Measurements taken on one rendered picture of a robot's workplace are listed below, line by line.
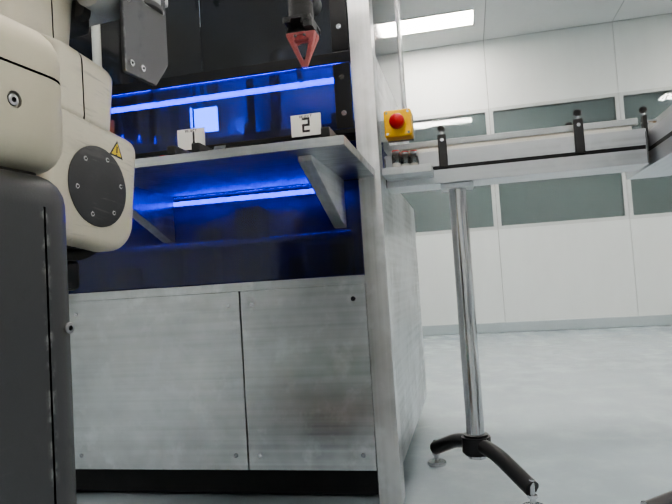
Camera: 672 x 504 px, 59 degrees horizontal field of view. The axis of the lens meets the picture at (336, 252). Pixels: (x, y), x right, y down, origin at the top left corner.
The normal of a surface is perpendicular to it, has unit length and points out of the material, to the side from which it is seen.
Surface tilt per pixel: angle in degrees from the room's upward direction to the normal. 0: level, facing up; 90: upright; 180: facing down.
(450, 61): 90
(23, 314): 90
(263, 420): 90
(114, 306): 90
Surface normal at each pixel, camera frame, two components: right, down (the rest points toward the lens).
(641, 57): -0.22, -0.04
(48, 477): 0.94, -0.07
